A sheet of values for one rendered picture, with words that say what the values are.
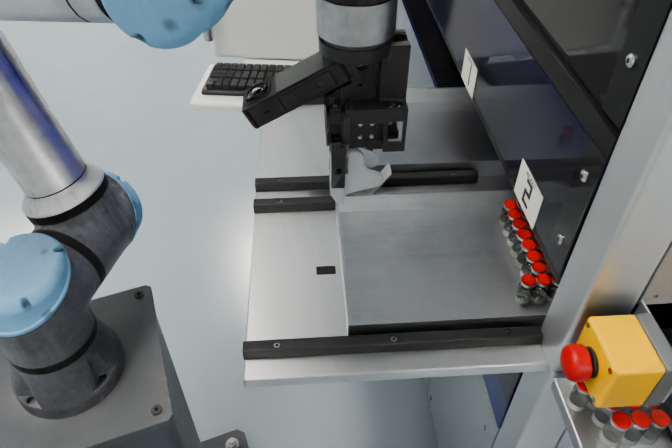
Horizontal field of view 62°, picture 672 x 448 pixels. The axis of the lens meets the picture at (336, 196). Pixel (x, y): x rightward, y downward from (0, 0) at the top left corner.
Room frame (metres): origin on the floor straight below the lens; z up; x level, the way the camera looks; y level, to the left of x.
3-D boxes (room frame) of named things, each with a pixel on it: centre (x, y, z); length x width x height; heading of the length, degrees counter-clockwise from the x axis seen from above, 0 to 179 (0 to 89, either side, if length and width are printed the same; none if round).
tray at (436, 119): (0.92, -0.16, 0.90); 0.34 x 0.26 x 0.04; 94
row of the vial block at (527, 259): (0.59, -0.29, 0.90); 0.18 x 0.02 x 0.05; 4
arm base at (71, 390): (0.45, 0.39, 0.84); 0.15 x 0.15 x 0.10
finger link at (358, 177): (0.49, -0.02, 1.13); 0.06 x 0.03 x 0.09; 93
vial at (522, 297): (0.51, -0.27, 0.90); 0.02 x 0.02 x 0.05
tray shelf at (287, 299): (0.75, -0.10, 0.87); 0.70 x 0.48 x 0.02; 4
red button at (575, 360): (0.34, -0.27, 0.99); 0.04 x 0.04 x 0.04; 4
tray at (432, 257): (0.58, -0.18, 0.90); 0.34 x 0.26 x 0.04; 94
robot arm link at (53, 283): (0.46, 0.39, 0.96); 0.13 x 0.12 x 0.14; 168
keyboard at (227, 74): (1.26, 0.13, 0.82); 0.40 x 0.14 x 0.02; 86
